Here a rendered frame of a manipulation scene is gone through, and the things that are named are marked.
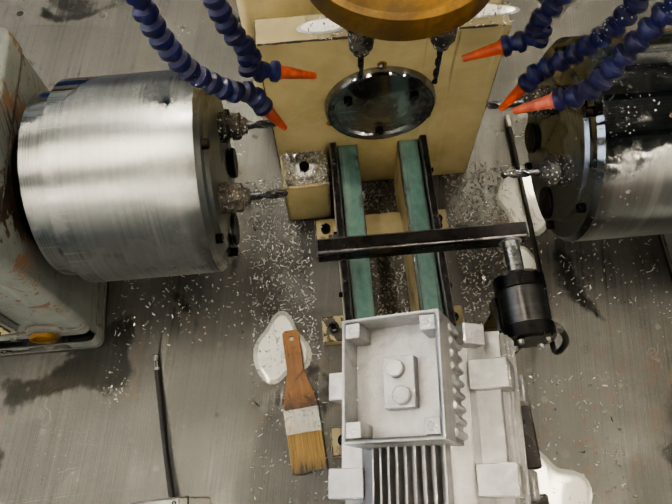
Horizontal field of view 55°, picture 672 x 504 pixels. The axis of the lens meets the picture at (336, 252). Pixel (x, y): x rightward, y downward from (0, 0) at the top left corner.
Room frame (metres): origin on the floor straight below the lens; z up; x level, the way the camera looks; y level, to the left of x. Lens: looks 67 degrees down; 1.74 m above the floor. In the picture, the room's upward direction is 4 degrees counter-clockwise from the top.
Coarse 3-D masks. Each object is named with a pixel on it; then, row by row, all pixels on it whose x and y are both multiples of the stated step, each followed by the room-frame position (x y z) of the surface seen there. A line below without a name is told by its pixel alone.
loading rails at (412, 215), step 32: (352, 160) 0.49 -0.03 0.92; (416, 160) 0.48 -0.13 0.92; (352, 192) 0.44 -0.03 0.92; (416, 192) 0.43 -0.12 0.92; (320, 224) 0.44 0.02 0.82; (352, 224) 0.39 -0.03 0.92; (384, 224) 0.42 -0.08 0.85; (416, 224) 0.38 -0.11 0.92; (416, 256) 0.33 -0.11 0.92; (352, 288) 0.29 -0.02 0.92; (416, 288) 0.29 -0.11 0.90; (448, 288) 0.28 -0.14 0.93
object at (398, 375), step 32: (352, 320) 0.19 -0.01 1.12; (384, 320) 0.18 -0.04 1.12; (416, 320) 0.18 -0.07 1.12; (448, 320) 0.18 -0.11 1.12; (352, 352) 0.16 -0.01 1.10; (384, 352) 0.16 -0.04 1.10; (416, 352) 0.15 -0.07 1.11; (448, 352) 0.15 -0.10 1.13; (352, 384) 0.13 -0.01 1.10; (384, 384) 0.12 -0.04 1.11; (416, 384) 0.12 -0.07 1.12; (448, 384) 0.11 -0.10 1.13; (352, 416) 0.10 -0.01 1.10; (384, 416) 0.10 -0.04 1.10; (416, 416) 0.09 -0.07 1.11; (448, 416) 0.09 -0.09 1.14
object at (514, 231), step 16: (464, 224) 0.33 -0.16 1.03; (496, 224) 0.32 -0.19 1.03; (512, 224) 0.32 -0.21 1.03; (320, 240) 0.32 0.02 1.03; (336, 240) 0.31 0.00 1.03; (352, 240) 0.31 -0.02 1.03; (368, 240) 0.31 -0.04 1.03; (384, 240) 0.31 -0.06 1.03; (400, 240) 0.31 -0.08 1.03; (416, 240) 0.31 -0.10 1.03; (432, 240) 0.31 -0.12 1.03; (448, 240) 0.30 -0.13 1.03; (464, 240) 0.30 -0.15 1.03; (480, 240) 0.30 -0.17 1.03; (496, 240) 0.30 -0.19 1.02; (512, 240) 0.30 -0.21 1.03; (320, 256) 0.30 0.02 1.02; (336, 256) 0.30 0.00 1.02; (352, 256) 0.30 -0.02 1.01; (368, 256) 0.30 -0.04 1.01; (384, 256) 0.30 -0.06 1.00
